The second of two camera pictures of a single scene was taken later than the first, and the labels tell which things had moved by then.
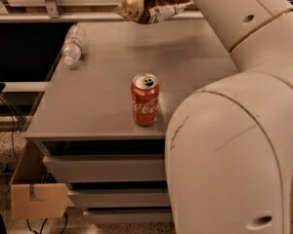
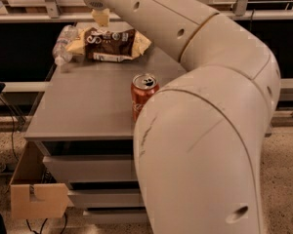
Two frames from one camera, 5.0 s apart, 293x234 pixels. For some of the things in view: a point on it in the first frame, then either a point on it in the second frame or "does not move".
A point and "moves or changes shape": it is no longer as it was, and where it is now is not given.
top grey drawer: [110, 168] does not move
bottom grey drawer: [129, 214] does not move
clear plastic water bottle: [72, 47] → [66, 35]
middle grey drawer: [146, 198] does not move
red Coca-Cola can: [146, 98] does not move
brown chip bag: [151, 3] moves or changes shape
